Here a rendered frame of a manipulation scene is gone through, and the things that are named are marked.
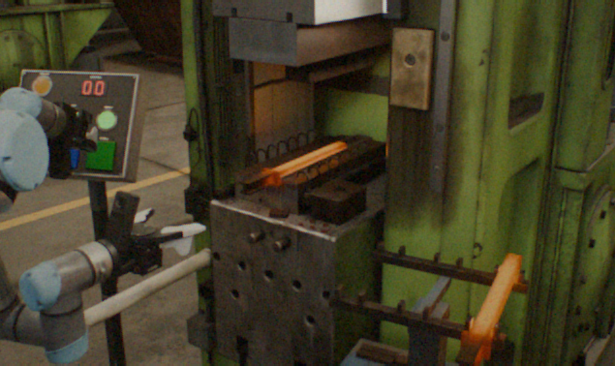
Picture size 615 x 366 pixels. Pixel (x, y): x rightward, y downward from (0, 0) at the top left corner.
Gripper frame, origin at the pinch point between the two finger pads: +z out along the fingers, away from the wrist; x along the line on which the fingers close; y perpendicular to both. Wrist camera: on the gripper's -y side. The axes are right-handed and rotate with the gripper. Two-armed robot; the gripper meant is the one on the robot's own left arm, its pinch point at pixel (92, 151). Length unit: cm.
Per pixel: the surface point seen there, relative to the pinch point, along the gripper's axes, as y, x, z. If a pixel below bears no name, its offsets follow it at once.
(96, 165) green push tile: -2.7, 0.6, 4.4
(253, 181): -6.0, -44.1, -6.2
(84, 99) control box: 14.9, 7.1, 5.2
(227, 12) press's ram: 32.4, -35.2, -12.5
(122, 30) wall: 330, 381, 749
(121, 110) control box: 12.2, -3.8, 5.2
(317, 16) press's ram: 28, -58, -22
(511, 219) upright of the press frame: -5, -106, 34
